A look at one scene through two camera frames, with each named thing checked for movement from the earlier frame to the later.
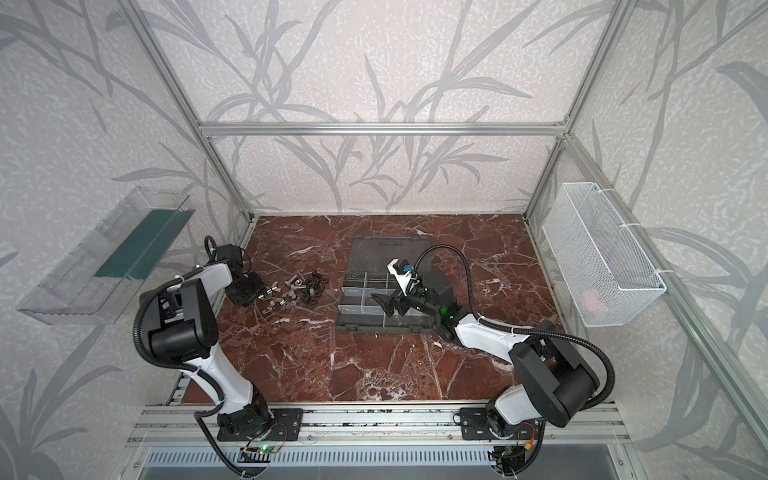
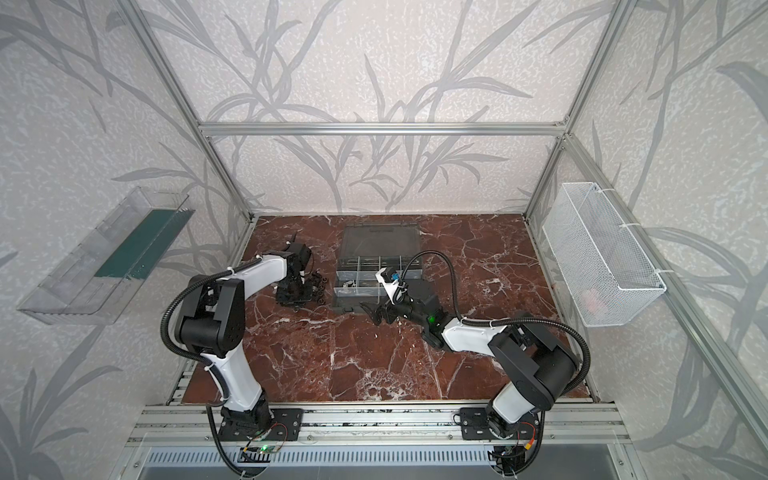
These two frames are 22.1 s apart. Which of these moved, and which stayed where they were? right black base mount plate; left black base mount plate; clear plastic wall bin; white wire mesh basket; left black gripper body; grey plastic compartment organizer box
Moved: grey plastic compartment organizer box; left black gripper body
Stayed: left black base mount plate; right black base mount plate; clear plastic wall bin; white wire mesh basket
